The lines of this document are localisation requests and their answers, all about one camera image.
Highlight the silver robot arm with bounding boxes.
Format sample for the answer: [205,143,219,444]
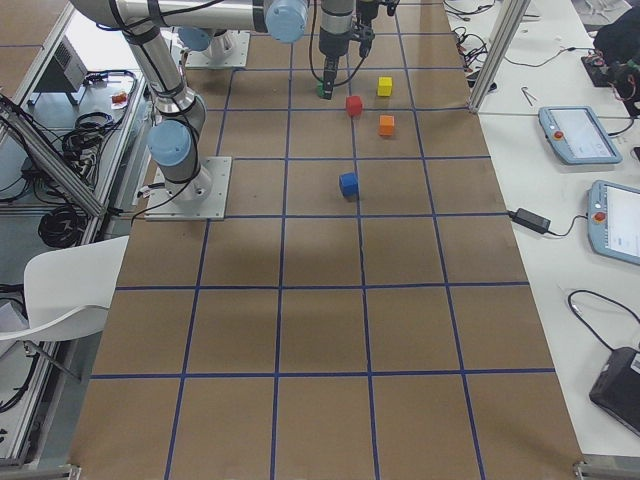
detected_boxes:
[73,1,313,203]
[178,1,398,60]

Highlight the black laptop device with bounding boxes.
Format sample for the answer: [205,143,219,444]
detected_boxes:
[589,347,639,435]

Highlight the orange wooden block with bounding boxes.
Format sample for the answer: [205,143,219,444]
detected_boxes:
[378,115,395,137]

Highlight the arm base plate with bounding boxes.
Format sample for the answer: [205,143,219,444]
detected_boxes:
[144,156,232,221]
[184,30,250,70]

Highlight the far blue teach pendant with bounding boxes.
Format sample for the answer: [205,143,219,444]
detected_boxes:
[538,106,622,165]

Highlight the red wooden block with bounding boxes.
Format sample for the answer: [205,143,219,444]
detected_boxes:
[345,95,364,118]

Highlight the red snack packet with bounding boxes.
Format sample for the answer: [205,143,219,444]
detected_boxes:
[111,91,128,110]

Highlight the near blue teach pendant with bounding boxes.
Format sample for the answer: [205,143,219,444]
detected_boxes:
[587,180,639,265]

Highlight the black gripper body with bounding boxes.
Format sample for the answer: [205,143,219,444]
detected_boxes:
[354,0,398,58]
[319,0,355,60]

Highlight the aluminium frame post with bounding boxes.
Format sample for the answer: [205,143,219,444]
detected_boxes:
[468,0,530,113]

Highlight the white chair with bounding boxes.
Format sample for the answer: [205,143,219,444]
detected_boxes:
[1,236,129,342]

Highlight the black power adapter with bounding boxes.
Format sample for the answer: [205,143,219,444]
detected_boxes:
[508,208,551,234]

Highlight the blue teach pendant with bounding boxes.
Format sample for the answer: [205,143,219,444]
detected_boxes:
[538,106,622,165]
[587,180,639,265]

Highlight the allen key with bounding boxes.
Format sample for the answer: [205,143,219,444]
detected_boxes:
[521,86,536,106]

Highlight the blue wooden block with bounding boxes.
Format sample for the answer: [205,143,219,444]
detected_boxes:
[339,172,359,198]

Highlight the yellow wooden block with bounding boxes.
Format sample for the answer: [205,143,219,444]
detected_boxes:
[377,76,394,98]

